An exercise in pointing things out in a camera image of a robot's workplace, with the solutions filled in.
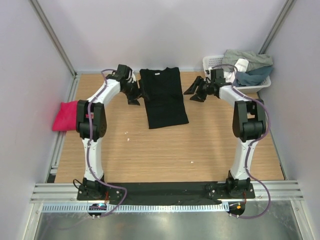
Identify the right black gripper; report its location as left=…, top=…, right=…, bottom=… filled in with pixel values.
left=184, top=76, right=215, bottom=103

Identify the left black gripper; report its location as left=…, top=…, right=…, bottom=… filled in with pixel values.
left=121, top=79, right=150, bottom=106

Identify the black t shirt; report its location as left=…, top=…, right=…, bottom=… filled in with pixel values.
left=139, top=67, right=189, bottom=129

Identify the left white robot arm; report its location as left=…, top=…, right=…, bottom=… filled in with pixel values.
left=76, top=64, right=142, bottom=201

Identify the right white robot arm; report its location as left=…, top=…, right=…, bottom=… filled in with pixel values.
left=183, top=68, right=267, bottom=199

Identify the white laundry basket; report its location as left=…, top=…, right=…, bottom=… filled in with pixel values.
left=201, top=55, right=272, bottom=95

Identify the white t shirt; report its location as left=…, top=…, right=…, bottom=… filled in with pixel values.
left=223, top=58, right=249, bottom=83

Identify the teal blue t shirt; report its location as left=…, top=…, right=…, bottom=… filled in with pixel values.
left=235, top=66, right=274, bottom=87

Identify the grey t shirt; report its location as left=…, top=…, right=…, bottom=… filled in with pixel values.
left=222, top=49, right=274, bottom=71

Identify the folded pink t shirt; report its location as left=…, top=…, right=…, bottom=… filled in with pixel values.
left=52, top=101, right=78, bottom=132

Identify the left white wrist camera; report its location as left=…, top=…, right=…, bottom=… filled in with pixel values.
left=128, top=70, right=137, bottom=84

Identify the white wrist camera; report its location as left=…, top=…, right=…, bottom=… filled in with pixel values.
left=128, top=70, right=137, bottom=84
left=205, top=66, right=214, bottom=76

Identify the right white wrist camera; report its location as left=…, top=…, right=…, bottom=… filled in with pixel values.
left=205, top=66, right=214, bottom=76

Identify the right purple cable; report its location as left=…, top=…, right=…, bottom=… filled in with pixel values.
left=209, top=64, right=272, bottom=220

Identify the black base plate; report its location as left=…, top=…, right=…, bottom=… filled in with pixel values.
left=77, top=181, right=256, bottom=206

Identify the slotted cable duct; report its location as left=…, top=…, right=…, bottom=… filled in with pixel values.
left=41, top=202, right=229, bottom=214

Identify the aluminium frame rail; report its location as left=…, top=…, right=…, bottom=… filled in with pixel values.
left=30, top=180, right=304, bottom=205

